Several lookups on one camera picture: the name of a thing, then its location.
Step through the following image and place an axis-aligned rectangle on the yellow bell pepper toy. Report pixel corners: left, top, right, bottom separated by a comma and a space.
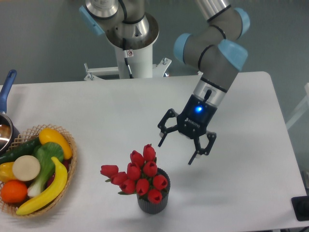
0, 162, 17, 183

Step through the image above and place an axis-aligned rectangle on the black device at edge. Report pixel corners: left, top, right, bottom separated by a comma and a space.
291, 196, 309, 221

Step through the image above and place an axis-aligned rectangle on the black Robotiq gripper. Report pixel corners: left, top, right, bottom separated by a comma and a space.
157, 94, 218, 166

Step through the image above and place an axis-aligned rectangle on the green bok choy toy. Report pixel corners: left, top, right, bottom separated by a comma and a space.
28, 142, 64, 198

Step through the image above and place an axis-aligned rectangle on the white frame at right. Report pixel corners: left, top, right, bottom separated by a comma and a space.
285, 83, 309, 130

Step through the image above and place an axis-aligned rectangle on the dark green cucumber toy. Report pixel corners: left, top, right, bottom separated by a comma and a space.
0, 137, 41, 164

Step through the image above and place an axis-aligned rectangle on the dark red fruit toy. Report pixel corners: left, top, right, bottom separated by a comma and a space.
46, 159, 71, 188

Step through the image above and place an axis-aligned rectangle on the blue handled saucepan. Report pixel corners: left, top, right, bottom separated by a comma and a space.
0, 70, 19, 155

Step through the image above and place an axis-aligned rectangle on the beige round disc toy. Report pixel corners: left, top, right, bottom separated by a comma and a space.
12, 155, 41, 181

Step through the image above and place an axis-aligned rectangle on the woven wicker basket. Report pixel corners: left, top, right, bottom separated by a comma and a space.
0, 124, 77, 218

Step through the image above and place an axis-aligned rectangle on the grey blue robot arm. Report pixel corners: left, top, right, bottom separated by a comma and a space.
79, 0, 250, 156

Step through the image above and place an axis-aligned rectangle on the red tulip bouquet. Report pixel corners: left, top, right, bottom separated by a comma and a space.
100, 144, 169, 204

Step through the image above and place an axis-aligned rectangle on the black cable on pedestal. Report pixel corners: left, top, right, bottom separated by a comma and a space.
122, 38, 134, 79

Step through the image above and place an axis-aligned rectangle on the yellow lemon toy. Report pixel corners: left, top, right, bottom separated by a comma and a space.
39, 128, 72, 160

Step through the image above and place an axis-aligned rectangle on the dark grey ribbed vase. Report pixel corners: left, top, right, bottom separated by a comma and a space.
137, 168, 170, 215

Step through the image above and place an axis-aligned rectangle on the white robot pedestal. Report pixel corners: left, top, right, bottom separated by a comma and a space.
106, 13, 159, 79

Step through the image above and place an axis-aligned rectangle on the orange plastic fruit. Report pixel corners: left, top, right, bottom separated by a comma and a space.
0, 180, 28, 203

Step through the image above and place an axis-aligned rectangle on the yellow plastic banana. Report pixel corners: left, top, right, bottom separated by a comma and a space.
16, 157, 68, 216

